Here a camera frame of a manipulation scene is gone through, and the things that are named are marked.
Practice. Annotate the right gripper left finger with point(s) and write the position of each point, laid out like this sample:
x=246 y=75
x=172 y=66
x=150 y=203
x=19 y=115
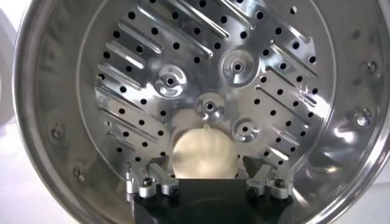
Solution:
x=152 y=182

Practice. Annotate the stainless steel steamer basket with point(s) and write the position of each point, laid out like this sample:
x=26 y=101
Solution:
x=213 y=61

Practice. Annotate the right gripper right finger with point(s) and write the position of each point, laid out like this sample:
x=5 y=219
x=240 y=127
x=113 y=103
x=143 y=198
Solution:
x=271 y=182

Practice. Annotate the white steamed baozi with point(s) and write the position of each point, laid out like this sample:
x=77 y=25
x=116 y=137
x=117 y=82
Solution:
x=204 y=152

